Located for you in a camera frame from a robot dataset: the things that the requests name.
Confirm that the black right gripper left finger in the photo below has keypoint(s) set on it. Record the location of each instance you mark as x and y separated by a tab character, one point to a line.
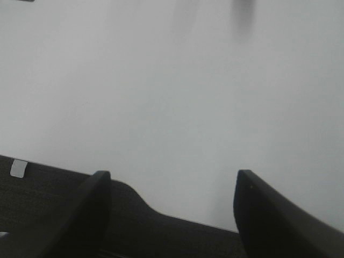
76	227

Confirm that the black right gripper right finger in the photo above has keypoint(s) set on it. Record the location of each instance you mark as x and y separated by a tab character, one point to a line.
270	225

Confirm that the white tape piece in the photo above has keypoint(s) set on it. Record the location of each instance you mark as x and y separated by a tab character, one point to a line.
18	168

